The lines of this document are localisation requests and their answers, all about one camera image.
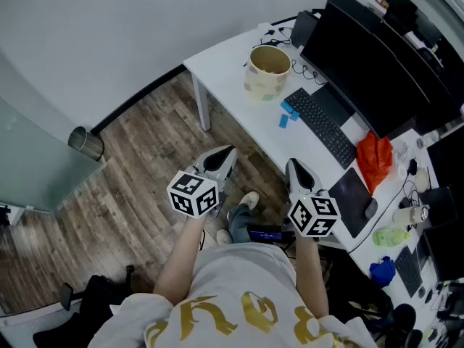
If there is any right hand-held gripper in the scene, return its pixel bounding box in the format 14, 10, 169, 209
285, 157, 341, 238

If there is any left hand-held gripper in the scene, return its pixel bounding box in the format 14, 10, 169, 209
167, 145, 239, 220

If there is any cream patterned bucket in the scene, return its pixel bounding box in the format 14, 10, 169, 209
243, 44, 292, 102

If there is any person's left forearm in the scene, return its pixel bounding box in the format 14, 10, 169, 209
154, 214, 207, 306

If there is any person's right forearm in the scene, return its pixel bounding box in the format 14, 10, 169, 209
295, 233, 329, 320

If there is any dark mouse pad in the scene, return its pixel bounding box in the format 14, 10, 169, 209
328, 167, 374, 239

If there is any white desk leg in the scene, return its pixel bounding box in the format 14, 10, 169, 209
191, 72, 212, 133

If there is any black device with blue screen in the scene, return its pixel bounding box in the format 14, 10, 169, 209
249, 225, 297, 246

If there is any person's leg in jeans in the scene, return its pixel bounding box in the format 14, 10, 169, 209
227, 203, 254, 244

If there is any orange plastic bag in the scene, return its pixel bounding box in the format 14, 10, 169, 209
356, 130, 394, 196

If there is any green drink bottle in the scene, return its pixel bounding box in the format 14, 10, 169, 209
373, 225, 411, 248

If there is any white flask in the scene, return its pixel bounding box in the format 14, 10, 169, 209
393, 204, 431, 226

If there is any person's white printed shirt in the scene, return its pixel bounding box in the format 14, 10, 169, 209
88, 243, 378, 348

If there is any blue cloth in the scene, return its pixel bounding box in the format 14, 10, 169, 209
369, 255, 396, 289

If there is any large curved black monitor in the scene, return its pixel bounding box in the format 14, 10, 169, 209
299, 1, 463, 140

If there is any black office chair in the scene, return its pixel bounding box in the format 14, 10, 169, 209
326, 248, 425, 348
32, 265, 135, 348

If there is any metal trash can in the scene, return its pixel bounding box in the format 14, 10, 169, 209
67, 125, 105, 162

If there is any small black keyboard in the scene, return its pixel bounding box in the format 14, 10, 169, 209
394, 245, 423, 299

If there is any black desktop computer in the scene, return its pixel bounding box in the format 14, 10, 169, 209
291, 9, 320, 49

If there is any frosted glass panel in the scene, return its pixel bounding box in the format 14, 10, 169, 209
0, 96, 106, 213

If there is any black power cable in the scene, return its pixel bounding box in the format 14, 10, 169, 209
241, 27, 329, 86

